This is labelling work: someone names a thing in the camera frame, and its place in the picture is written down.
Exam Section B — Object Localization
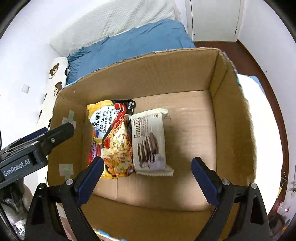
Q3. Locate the bear print pillow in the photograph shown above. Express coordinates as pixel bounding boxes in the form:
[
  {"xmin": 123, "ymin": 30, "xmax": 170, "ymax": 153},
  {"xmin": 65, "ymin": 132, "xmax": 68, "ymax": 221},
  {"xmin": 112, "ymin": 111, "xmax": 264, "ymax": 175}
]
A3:
[{"xmin": 37, "ymin": 57, "xmax": 69, "ymax": 128}]

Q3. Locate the white textured pillow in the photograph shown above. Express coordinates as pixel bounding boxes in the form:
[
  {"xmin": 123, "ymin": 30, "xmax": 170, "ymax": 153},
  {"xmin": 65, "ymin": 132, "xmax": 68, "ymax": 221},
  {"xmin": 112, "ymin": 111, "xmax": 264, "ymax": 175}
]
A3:
[{"xmin": 49, "ymin": 1, "xmax": 177, "ymax": 57}]

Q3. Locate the beige Franzzi cookie pack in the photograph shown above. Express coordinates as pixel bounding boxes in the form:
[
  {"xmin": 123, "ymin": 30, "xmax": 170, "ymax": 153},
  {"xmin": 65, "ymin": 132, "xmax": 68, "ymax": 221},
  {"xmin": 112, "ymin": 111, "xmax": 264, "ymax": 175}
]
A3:
[{"xmin": 131, "ymin": 108, "xmax": 174, "ymax": 177}]

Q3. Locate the white door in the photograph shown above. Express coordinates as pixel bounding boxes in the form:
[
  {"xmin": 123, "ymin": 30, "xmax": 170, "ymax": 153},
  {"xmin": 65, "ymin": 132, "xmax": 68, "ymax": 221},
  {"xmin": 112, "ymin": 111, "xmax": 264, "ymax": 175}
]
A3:
[{"xmin": 185, "ymin": 0, "xmax": 245, "ymax": 42}]

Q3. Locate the striped white bed sheet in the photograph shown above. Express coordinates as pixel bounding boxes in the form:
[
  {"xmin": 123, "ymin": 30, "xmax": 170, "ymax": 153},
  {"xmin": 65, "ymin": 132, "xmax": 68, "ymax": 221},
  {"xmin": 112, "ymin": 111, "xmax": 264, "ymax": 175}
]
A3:
[{"xmin": 237, "ymin": 74, "xmax": 283, "ymax": 213}]

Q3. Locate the blue blanket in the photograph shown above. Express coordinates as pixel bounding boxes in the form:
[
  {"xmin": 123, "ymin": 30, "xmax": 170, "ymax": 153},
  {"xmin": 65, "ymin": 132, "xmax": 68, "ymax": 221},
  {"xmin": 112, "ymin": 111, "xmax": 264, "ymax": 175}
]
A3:
[{"xmin": 66, "ymin": 19, "xmax": 195, "ymax": 85}]

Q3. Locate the cheese noodle packet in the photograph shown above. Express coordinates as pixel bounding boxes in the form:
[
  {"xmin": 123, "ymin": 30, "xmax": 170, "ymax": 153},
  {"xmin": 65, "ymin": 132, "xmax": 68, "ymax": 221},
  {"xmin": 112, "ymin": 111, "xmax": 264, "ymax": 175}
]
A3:
[{"xmin": 87, "ymin": 99, "xmax": 136, "ymax": 179}]

